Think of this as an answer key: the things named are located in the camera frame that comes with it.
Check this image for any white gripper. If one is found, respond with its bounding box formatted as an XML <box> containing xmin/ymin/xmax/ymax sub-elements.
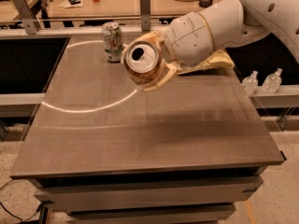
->
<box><xmin>121</xmin><ymin>12</ymin><xmax>214</xmax><ymax>92</ymax></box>

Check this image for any orange soda can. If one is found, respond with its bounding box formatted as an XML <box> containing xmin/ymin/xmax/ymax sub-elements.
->
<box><xmin>123</xmin><ymin>41</ymin><xmax>161</xmax><ymax>85</ymax></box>

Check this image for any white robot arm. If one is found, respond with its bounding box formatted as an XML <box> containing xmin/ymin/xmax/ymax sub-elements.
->
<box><xmin>121</xmin><ymin>0</ymin><xmax>299</xmax><ymax>91</ymax></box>

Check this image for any green white soda can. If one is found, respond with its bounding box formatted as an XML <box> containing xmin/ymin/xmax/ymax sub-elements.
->
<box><xmin>102</xmin><ymin>21</ymin><xmax>123</xmax><ymax>63</ymax></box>

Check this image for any yellow brown chip bag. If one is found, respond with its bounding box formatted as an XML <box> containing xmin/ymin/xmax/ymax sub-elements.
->
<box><xmin>178</xmin><ymin>49</ymin><xmax>235</xmax><ymax>75</ymax></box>

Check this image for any black mesh pen cup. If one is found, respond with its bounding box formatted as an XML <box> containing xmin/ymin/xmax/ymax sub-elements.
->
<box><xmin>199</xmin><ymin>0</ymin><xmax>213</xmax><ymax>7</ymax></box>

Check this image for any clear sanitizer bottle left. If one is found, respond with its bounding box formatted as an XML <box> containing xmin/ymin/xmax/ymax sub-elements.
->
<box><xmin>242</xmin><ymin>71</ymin><xmax>258</xmax><ymax>96</ymax></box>

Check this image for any clear sanitizer bottle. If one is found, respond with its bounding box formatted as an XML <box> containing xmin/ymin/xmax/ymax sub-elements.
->
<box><xmin>242</xmin><ymin>71</ymin><xmax>258</xmax><ymax>96</ymax></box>
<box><xmin>262</xmin><ymin>68</ymin><xmax>283</xmax><ymax>93</ymax></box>

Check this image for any clear sanitizer bottle right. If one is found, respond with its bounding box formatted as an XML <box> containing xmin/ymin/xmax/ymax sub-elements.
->
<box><xmin>262</xmin><ymin>68</ymin><xmax>283</xmax><ymax>93</ymax></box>

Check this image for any grey drawer cabinet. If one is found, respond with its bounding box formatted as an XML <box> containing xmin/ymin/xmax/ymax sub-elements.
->
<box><xmin>36</xmin><ymin>173</ymin><xmax>263</xmax><ymax>224</ymax></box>

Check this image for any grey metal bracket middle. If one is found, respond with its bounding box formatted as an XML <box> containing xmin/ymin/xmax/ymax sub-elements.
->
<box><xmin>140</xmin><ymin>0</ymin><xmax>150</xmax><ymax>31</ymax></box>

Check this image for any grey metal bracket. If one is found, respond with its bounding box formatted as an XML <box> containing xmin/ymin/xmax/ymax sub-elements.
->
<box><xmin>11</xmin><ymin>0</ymin><xmax>40</xmax><ymax>35</ymax></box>
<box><xmin>140</xmin><ymin>0</ymin><xmax>150</xmax><ymax>31</ymax></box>

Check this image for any grey metal bracket left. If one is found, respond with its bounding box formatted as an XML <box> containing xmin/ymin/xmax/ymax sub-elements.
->
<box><xmin>11</xmin><ymin>0</ymin><xmax>40</xmax><ymax>35</ymax></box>

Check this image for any black floor cable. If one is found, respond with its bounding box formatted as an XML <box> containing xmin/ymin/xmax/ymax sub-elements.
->
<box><xmin>0</xmin><ymin>179</ymin><xmax>45</xmax><ymax>224</ymax></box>

